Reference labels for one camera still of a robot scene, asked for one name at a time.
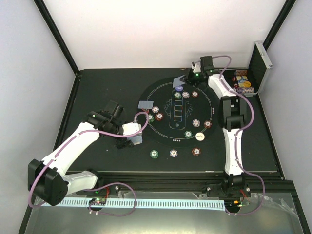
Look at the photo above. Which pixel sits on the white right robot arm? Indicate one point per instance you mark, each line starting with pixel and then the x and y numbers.
pixel 232 118

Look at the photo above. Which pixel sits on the aluminium poker case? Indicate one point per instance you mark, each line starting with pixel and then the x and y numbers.
pixel 256 73

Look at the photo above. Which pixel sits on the red poker chip stack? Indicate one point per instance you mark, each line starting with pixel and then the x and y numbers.
pixel 196 151

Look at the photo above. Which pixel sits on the black left motor block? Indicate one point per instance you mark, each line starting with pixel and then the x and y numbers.
pixel 113 110

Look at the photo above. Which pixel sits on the card boxes in case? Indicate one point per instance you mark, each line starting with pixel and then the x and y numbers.
pixel 243 81

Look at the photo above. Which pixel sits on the white slotted cable duct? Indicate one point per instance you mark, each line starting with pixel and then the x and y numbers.
pixel 192 204

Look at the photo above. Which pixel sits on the black aluminium rail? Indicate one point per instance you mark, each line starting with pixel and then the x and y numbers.
pixel 212 184

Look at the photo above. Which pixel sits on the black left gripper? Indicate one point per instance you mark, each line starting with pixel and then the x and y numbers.
pixel 123 143

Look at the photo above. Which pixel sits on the blue poker chip stack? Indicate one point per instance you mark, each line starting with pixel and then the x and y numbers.
pixel 173 153

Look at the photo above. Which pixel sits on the round black poker mat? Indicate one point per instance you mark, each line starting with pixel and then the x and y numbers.
pixel 179 113

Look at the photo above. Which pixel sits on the green poker chip stack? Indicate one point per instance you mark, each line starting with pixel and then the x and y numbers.
pixel 154 154

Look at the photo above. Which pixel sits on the white dealer button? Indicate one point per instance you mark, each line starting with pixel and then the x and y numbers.
pixel 200 136

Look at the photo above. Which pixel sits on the brown chips row in case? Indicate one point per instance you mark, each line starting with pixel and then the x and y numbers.
pixel 241 72

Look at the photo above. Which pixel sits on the purple chips row in case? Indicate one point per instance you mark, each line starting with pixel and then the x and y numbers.
pixel 244 90

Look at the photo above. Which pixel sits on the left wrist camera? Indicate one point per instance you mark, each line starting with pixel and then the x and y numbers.
pixel 130 129

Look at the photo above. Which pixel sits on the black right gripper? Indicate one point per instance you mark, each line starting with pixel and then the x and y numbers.
pixel 187 78

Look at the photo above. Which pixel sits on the blue card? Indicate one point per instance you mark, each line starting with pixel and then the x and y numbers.
pixel 178 81
pixel 145 104

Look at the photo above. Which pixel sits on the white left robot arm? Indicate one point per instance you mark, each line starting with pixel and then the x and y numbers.
pixel 48 179

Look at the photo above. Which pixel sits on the purple blind button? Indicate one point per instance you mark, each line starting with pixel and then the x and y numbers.
pixel 179 88

